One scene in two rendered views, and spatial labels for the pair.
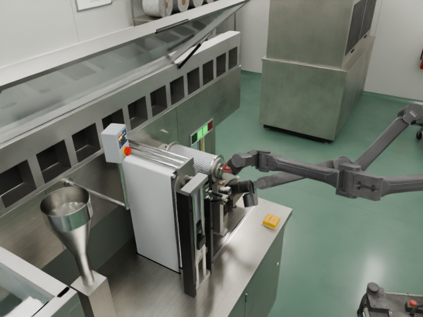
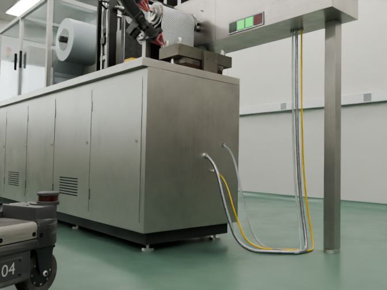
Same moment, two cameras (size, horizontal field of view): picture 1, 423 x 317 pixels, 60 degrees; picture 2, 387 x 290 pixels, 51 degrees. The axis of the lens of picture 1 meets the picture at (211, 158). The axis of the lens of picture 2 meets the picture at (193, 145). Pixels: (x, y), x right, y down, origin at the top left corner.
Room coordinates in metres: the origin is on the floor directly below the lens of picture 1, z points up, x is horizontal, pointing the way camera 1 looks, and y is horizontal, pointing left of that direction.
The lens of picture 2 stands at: (2.31, -2.09, 0.43)
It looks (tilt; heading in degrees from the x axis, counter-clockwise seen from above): 2 degrees up; 108
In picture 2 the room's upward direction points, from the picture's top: 1 degrees clockwise
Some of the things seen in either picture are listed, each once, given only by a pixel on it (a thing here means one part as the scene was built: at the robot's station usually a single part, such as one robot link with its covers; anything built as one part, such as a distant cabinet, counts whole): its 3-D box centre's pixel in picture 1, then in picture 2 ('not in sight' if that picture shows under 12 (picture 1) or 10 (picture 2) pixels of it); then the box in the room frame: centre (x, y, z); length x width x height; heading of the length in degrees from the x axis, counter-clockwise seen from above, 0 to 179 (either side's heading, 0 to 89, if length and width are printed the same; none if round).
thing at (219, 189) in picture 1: (220, 209); (144, 49); (1.37, -0.04, 1.05); 0.06 x 0.05 x 0.31; 59
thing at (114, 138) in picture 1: (118, 143); not in sight; (0.96, 0.28, 1.66); 0.07 x 0.07 x 0.10; 77
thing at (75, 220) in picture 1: (67, 208); not in sight; (0.85, 0.44, 1.50); 0.14 x 0.14 x 0.06
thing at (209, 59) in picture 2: not in sight; (209, 62); (1.74, -0.01, 0.96); 0.10 x 0.03 x 0.11; 59
